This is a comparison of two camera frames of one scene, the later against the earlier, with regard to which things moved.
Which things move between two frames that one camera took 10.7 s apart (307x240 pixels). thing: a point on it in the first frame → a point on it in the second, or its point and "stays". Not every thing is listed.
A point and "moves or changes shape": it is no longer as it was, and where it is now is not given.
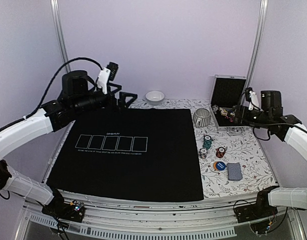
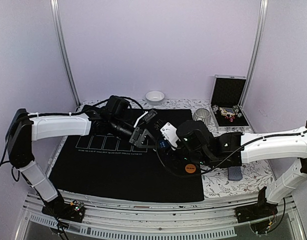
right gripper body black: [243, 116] → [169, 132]
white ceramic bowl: [155, 97] stays
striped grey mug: [201, 118] stays
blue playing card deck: [234, 172] stays
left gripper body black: [110, 105] → [137, 136]
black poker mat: [137, 154] stays
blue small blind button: [220, 165] moves or changes shape
